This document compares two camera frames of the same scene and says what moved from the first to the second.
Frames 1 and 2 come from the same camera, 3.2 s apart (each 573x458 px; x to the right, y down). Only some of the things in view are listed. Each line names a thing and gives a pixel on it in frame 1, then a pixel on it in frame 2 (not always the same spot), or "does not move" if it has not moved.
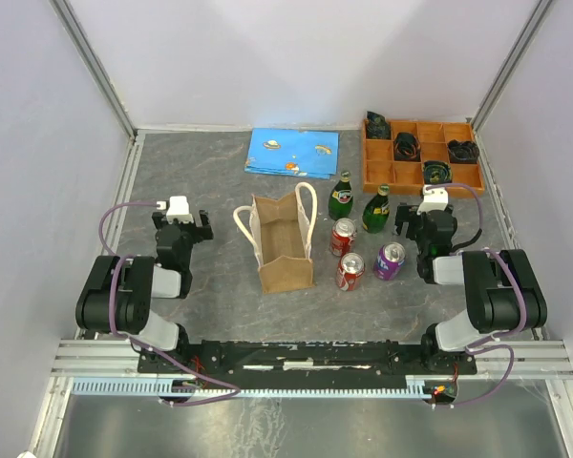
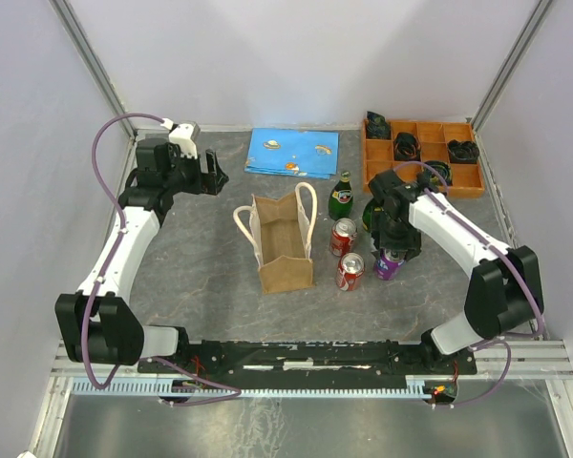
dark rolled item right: [463, 153] does not move
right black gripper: [406, 214] → [412, 244]
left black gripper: [201, 233] → [211, 182]
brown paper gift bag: [282, 233] does not move
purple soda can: [390, 260] does not move
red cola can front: [350, 271] does not move
